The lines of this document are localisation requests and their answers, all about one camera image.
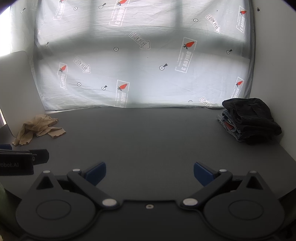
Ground black garment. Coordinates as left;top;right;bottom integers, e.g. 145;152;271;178
222;98;282;145

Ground printed grey sheet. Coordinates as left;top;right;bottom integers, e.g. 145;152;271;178
31;0;256;110

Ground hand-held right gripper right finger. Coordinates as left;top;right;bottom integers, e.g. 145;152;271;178
181;162;269;210

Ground folded blue jeans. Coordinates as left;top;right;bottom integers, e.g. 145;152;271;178
217;110;246;142

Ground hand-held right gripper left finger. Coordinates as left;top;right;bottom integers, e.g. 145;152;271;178
30;162;120;209

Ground beige garment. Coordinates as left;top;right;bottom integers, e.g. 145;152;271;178
12;114;66;146

